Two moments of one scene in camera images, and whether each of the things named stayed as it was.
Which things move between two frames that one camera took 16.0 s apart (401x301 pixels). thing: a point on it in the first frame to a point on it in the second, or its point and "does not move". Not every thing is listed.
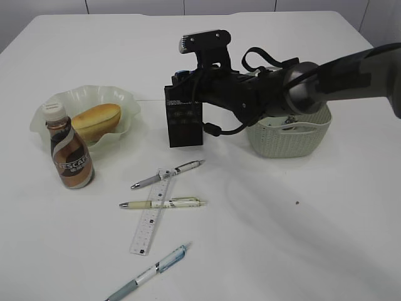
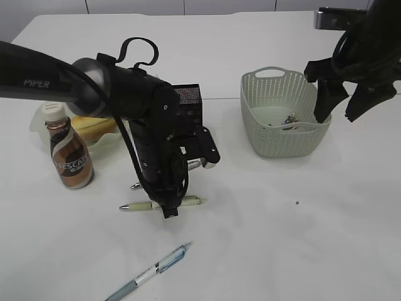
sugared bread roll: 92,123 does not move
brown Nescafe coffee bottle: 70,151 does not move
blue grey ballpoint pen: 155,270 does not move
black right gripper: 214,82 to 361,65
